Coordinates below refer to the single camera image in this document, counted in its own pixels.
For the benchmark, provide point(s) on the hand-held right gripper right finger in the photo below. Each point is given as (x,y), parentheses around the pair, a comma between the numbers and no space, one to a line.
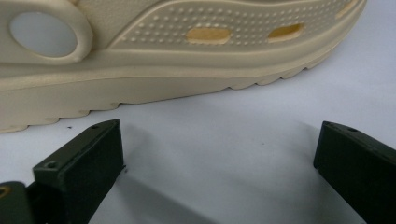
(361,174)

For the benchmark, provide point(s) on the cream foam clog shoe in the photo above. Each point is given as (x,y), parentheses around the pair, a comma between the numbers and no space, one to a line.
(186,71)

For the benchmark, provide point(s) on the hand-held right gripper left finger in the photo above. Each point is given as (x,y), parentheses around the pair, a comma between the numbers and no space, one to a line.
(90,161)

